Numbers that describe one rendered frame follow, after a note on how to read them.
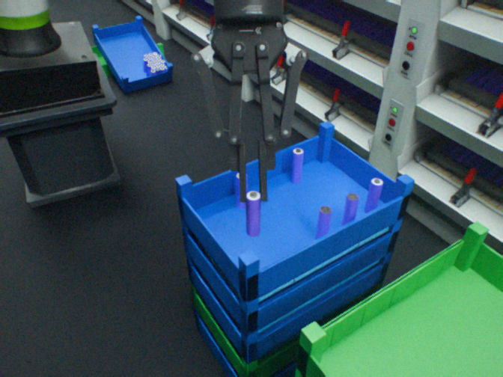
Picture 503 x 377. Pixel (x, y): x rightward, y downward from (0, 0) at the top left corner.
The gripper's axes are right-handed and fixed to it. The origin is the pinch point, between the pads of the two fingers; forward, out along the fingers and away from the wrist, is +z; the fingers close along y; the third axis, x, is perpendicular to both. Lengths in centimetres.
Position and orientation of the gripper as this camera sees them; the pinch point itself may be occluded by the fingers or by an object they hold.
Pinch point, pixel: (252, 170)
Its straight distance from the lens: 52.6
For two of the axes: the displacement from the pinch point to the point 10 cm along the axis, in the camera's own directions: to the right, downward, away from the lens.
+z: 0.2, 9.6, 2.7
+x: -0.5, -2.6, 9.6
